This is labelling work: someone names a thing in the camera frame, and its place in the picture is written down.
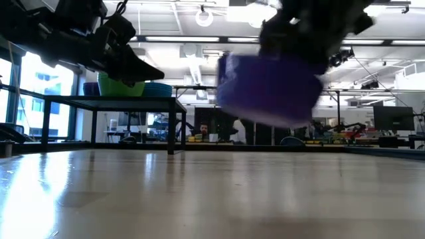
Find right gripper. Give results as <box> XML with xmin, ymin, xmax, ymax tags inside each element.
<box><xmin>258</xmin><ymin>13</ymin><xmax>377</xmax><ymax>76</ymax></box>

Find person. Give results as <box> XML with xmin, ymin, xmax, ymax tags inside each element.
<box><xmin>198</xmin><ymin>123</ymin><xmax>210</xmax><ymax>140</ymax></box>
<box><xmin>229</xmin><ymin>118</ymin><xmax>247</xmax><ymax>145</ymax></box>

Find white ring ceiling lamp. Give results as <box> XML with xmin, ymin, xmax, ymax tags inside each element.
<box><xmin>195</xmin><ymin>8</ymin><xmax>214</xmax><ymax>28</ymax></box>

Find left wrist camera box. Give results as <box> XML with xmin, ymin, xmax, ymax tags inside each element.
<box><xmin>96</xmin><ymin>13</ymin><xmax>137</xmax><ymax>48</ymax></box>

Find black metal station frame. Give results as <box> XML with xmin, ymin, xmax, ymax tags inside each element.
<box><xmin>174</xmin><ymin>85</ymin><xmax>219</xmax><ymax>109</ymax></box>
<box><xmin>322</xmin><ymin>88</ymin><xmax>341</xmax><ymax>129</ymax></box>

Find black aluminium rig frame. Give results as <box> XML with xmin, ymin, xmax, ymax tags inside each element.
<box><xmin>0</xmin><ymin>122</ymin><xmax>425</xmax><ymax>161</ymax></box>

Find green plastic mini bowl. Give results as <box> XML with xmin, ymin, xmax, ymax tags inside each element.
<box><xmin>97</xmin><ymin>72</ymin><xmax>146</xmax><ymax>97</ymax></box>

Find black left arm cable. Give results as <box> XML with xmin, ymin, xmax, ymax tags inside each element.
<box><xmin>114</xmin><ymin>0</ymin><xmax>129</xmax><ymax>17</ymax></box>

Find black computer monitor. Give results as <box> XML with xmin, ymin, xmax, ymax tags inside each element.
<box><xmin>373</xmin><ymin>106</ymin><xmax>415</xmax><ymax>132</ymax></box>

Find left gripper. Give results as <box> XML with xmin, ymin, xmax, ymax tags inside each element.
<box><xmin>42</xmin><ymin>29</ymin><xmax>165</xmax><ymax>88</ymax></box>

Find black partition panel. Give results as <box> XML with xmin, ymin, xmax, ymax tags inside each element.
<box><xmin>194</xmin><ymin>106</ymin><xmax>220</xmax><ymax>133</ymax></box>
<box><xmin>255</xmin><ymin>125</ymin><xmax>274</xmax><ymax>146</ymax></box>

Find bright ceiling panel lamp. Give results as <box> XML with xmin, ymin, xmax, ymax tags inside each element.
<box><xmin>227</xmin><ymin>5</ymin><xmax>279</xmax><ymax>29</ymax></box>

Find black perforated metal shelf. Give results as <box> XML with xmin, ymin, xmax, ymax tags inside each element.
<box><xmin>42</xmin><ymin>95</ymin><xmax>187</xmax><ymax>155</ymax></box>

